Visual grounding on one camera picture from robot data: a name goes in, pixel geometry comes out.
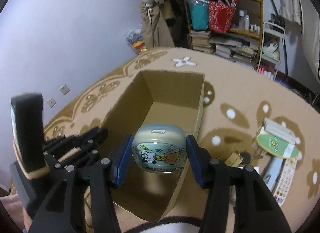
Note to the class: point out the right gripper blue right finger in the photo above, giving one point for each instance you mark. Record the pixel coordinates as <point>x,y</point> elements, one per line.
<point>256,210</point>

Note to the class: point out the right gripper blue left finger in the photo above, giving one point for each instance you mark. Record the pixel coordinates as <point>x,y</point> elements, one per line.
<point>106,174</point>

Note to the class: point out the light blue cylinder gadget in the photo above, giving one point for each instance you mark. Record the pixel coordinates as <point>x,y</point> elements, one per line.
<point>272,171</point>

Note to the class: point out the white tv remote control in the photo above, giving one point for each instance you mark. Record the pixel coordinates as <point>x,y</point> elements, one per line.
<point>284,182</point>

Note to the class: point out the black round key fob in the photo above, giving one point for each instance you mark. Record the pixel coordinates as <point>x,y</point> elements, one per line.
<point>246,158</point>

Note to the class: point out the gold nfc smart card tag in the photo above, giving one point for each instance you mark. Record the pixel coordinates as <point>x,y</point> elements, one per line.
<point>234,160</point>

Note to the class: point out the cartoon earbuds case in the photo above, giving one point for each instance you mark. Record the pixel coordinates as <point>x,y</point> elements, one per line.
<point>160,148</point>

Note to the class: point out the green oval pochacco brush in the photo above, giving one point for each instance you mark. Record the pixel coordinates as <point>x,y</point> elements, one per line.
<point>276,146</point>

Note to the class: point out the cardboard box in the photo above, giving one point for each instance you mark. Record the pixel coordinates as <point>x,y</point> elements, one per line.
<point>159,109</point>

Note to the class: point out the white folding stand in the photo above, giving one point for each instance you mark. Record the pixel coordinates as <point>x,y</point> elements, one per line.
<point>279,131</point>

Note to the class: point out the beige floral carpet blanket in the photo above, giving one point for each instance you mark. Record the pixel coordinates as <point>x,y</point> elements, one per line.
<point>222,103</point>

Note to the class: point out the bag of plush toys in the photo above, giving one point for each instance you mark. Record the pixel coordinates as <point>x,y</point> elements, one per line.
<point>134,37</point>

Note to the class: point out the beige hanging trousers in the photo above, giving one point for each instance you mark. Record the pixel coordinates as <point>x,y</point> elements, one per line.
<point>154,27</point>

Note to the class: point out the stack of books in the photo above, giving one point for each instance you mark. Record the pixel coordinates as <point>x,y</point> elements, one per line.
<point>199,41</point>

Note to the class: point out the white rolling cart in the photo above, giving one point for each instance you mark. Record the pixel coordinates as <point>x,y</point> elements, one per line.
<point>272,47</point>

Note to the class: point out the wooden bookshelf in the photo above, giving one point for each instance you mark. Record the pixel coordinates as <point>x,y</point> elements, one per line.
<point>231,29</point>

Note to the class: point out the teal storage bag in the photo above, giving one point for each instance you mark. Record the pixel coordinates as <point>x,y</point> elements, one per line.
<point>199,13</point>

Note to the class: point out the red gift bag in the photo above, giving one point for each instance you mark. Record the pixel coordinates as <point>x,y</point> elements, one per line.
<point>221,15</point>

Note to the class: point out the wall socket lower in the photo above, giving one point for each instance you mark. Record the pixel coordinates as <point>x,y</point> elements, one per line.
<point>51,102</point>

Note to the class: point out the wall socket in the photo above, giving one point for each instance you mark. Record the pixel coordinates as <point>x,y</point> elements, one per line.
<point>51,102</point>
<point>64,89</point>

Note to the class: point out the wall socket upper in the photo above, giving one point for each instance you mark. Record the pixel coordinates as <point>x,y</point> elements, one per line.
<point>64,89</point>

